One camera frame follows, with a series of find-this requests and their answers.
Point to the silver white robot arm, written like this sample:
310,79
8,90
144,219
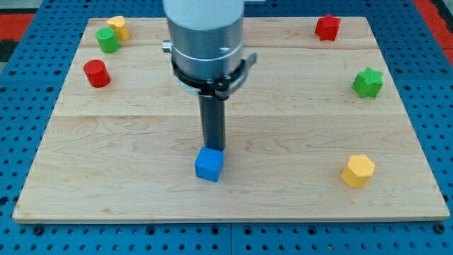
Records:
206,45

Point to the yellow heart block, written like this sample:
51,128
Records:
119,25

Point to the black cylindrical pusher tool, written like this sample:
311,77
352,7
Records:
212,115

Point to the blue cube block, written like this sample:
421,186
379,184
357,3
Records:
209,164

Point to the light wooden board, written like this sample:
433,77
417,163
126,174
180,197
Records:
125,152

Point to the yellow hexagon block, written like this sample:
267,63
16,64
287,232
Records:
358,171

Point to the red cylinder block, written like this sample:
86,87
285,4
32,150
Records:
96,73

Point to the red star block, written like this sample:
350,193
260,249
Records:
327,27

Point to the green star block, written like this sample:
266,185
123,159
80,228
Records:
368,83

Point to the green cylinder block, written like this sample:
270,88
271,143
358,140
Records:
107,40

